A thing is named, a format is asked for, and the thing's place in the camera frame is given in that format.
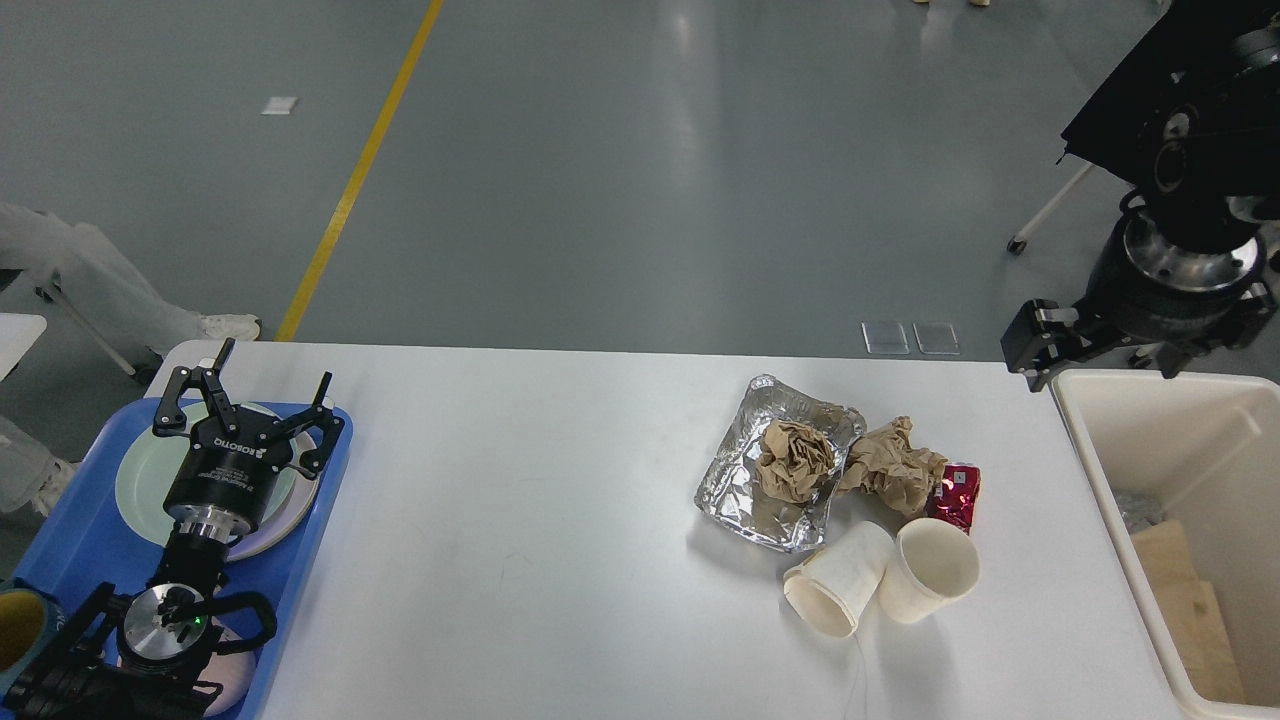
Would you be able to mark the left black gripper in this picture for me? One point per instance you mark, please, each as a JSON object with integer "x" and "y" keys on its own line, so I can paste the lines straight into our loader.
{"x": 225, "y": 475}

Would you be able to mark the blue plastic tray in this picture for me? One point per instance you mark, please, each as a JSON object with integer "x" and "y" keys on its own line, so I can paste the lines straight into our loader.
{"x": 86, "y": 542}

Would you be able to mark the lying white paper cup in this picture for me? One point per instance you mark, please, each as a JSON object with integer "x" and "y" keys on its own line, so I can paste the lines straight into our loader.
{"x": 832, "y": 588}

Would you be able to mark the white rolling chair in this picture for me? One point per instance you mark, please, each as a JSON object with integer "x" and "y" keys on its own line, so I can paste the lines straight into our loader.
{"x": 1019, "y": 241}

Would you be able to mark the white plastic bin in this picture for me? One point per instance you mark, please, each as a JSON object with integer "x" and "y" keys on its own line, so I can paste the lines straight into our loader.
{"x": 1204, "y": 448}

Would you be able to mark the white paper cup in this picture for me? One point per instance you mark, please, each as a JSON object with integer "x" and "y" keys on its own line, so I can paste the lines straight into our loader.
{"x": 932, "y": 565}
{"x": 832, "y": 588}

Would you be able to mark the crumpled brown paper ball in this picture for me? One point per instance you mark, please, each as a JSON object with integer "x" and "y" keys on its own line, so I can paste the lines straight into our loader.
{"x": 884, "y": 463}

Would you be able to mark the black jacket on chair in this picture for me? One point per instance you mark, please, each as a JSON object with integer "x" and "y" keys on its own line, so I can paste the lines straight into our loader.
{"x": 1204, "y": 76}

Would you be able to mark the white sneaker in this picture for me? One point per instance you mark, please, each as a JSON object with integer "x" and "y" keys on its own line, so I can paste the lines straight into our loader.
{"x": 237, "y": 327}

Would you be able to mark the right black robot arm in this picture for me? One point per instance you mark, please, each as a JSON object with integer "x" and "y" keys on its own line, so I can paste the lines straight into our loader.
{"x": 1196, "y": 219}

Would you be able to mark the blue yellow mug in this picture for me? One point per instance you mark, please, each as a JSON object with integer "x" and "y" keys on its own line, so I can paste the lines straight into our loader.
{"x": 29, "y": 620}

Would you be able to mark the aluminium foil tray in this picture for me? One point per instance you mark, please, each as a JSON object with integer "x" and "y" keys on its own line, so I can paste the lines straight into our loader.
{"x": 730, "y": 493}

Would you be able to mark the crumpled brown paper in tray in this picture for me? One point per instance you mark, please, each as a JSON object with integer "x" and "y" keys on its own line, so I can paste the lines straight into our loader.
{"x": 794, "y": 461}

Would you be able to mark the person in grey trousers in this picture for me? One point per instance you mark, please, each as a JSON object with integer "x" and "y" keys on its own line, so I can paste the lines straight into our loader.
{"x": 104, "y": 285}

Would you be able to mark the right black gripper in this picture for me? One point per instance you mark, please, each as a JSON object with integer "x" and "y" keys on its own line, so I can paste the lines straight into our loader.
{"x": 1146, "y": 289}

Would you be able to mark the light green plate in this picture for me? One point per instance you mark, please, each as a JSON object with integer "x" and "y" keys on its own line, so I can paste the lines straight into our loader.
{"x": 146, "y": 474}

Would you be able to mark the red foil wrapper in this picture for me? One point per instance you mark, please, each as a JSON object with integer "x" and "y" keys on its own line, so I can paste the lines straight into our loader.
{"x": 954, "y": 497}

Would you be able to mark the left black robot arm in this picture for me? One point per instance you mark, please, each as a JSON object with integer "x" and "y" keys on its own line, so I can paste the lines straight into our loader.
{"x": 164, "y": 582}

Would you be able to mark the brown paper bag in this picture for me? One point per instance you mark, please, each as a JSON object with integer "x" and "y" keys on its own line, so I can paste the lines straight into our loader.
{"x": 1193, "y": 616}
{"x": 1164, "y": 554}

